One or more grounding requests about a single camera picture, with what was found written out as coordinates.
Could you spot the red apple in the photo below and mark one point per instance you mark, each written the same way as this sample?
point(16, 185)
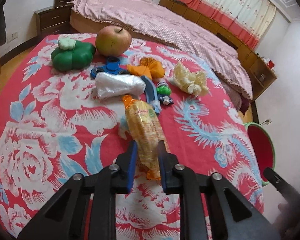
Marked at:
point(112, 41)

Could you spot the small green toy figure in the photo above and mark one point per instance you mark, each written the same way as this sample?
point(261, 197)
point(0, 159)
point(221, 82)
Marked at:
point(163, 91)

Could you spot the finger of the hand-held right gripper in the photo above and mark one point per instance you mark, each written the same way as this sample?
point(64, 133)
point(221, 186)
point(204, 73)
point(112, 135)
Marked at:
point(277, 180)

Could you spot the small red box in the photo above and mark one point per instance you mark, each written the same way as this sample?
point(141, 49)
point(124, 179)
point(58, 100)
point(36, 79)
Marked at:
point(270, 64)

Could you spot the red floral tablecloth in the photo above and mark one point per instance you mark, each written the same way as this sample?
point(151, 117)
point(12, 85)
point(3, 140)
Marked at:
point(52, 130)

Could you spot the red bin with green rim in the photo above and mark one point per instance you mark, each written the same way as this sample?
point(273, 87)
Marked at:
point(261, 147)

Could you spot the long wooden window cabinet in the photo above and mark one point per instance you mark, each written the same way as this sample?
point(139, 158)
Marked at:
point(210, 22)

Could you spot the clear white plastic bag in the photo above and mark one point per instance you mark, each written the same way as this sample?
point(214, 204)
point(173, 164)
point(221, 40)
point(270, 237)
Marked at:
point(117, 85)

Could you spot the pink bedspread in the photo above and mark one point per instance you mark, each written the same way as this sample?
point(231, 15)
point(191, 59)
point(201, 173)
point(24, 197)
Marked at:
point(170, 30)

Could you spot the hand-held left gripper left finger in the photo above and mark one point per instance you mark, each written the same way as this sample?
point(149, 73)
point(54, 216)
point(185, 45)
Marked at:
point(132, 165)

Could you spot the dark wooden nightstand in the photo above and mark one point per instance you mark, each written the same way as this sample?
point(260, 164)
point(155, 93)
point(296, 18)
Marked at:
point(52, 20)

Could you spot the brown bed sheet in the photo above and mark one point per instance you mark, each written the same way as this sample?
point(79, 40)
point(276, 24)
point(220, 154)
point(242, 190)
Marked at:
point(235, 97)

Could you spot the wooden corner shelf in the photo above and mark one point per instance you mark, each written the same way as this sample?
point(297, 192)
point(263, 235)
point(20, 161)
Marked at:
point(261, 77)

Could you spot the pale yellow wrapper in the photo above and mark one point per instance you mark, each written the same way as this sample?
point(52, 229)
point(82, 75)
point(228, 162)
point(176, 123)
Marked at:
point(187, 80)

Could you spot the blue plastic tool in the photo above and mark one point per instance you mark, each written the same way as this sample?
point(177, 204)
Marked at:
point(150, 92)

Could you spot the white wall socket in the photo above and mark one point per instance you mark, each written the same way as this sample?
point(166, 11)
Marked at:
point(12, 37)

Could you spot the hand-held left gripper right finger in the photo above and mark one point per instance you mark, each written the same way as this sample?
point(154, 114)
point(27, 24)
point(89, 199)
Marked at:
point(163, 170)

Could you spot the yellow snack packet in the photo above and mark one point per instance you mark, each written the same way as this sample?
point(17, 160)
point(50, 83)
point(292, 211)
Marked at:
point(145, 127)

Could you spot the blue fidget spinner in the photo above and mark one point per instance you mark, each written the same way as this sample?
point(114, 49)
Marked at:
point(112, 63)

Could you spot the green clover-shaped toy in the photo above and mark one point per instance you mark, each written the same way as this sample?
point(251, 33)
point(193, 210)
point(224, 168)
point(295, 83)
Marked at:
point(72, 57)

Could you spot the orange plastic bag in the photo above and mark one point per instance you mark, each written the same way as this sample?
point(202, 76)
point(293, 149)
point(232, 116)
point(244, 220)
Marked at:
point(152, 67)

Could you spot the wall socket with plug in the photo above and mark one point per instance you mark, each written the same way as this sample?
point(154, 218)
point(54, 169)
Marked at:
point(267, 121)

